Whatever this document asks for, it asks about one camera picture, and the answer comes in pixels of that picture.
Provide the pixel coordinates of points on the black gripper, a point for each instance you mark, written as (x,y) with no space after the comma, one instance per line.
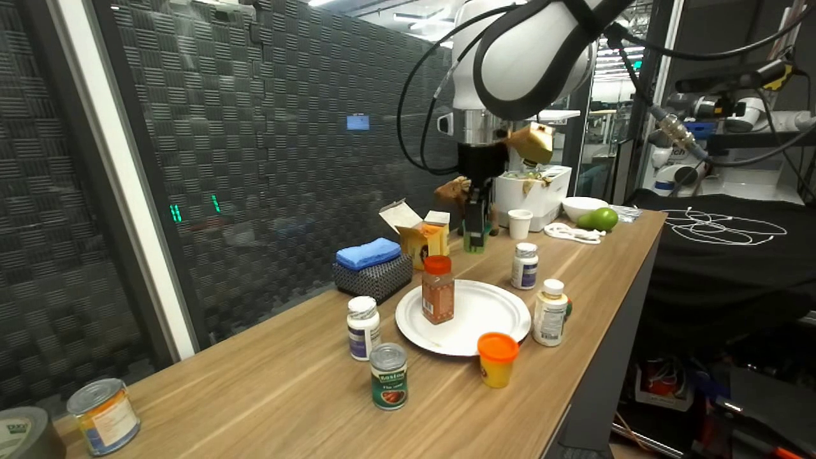
(482,170)

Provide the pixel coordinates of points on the white pill bottle purple label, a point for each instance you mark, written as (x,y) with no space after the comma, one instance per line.
(526,268)

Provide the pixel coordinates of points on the spice bottle with orange lid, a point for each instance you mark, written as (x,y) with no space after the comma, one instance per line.
(436,295)

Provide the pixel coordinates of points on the pill bottle with green label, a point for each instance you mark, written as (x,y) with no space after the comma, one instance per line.
(549,318)

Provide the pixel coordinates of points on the small white pill bottle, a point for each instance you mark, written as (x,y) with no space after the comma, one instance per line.
(363,332)

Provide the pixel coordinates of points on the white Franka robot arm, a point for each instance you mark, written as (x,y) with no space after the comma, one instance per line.
(544,53)

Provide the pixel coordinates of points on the white paper plate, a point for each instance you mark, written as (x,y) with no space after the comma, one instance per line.
(485,319)

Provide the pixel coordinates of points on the white paper cup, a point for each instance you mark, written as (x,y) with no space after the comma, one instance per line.
(519,226)

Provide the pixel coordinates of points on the brown moose plush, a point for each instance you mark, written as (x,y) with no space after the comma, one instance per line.
(448,191)

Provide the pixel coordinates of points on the open yellow cardboard box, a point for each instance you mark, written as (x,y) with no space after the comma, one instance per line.
(415,238)

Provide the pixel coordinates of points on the brown dried scraps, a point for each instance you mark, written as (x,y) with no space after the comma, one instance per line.
(530,177)

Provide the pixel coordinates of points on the white bowl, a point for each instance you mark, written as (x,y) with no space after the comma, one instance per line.
(577,209)

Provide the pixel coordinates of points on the blue folded cloth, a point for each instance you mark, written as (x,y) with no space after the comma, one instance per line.
(367,253)

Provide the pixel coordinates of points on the grey patterned block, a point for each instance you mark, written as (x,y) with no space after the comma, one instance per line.
(373,281)

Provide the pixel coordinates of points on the yellow container with orange lid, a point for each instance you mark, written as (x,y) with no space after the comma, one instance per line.
(498,360)

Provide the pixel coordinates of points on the green tin can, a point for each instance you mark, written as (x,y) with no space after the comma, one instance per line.
(387,379)

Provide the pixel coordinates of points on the black cloth covered table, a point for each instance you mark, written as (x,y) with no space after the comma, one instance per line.
(729,281)

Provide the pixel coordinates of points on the glass jar with orange label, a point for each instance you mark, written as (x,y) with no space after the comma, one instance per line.
(104,421)

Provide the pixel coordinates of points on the grey round tin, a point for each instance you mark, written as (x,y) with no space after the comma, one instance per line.
(25,434)

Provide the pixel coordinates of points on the white camera with black face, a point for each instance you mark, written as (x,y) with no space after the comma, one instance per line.
(446,123)

